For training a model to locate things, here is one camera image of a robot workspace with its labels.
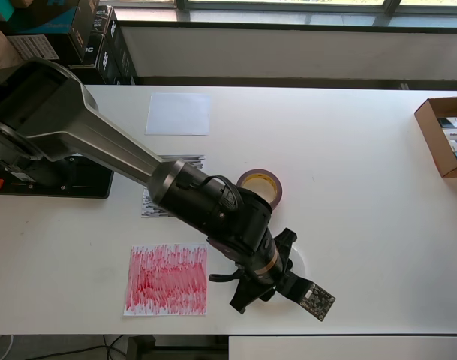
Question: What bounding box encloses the black box white lettering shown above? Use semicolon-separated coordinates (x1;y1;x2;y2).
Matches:
68;3;115;68

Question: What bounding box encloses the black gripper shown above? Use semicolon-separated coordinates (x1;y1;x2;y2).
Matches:
230;227;299;315

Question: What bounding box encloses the black floor cable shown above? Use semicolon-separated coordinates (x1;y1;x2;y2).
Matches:
74;333;139;360

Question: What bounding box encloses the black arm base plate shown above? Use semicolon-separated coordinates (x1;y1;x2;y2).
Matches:
0;154;115;200

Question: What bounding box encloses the teal and black carton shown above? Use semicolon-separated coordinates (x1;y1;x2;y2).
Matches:
0;0;83;37

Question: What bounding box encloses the open cardboard box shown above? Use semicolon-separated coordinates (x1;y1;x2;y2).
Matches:
414;96;457;179

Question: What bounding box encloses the black scribbled paper sheet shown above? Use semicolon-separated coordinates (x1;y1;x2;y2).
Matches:
140;154;206;219

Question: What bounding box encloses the white adjacent table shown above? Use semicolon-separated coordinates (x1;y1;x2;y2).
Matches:
227;335;457;360

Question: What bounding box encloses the red scribbled paper sheet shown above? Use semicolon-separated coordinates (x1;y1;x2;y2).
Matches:
122;243;209;317

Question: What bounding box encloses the white floor cable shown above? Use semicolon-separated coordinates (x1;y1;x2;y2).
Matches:
0;331;15;360

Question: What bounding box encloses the white tape roll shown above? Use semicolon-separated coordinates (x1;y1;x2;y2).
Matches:
286;243;308;282

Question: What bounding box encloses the red tape roll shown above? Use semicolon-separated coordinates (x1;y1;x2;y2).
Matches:
235;168;284;211

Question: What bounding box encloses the blank white paper sheet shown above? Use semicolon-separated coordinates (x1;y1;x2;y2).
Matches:
144;92;211;137

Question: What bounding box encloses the box with text panel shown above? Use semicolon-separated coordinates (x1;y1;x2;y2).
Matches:
6;34;62;71

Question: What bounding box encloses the dark window frame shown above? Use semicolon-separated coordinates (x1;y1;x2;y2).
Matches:
111;0;457;33

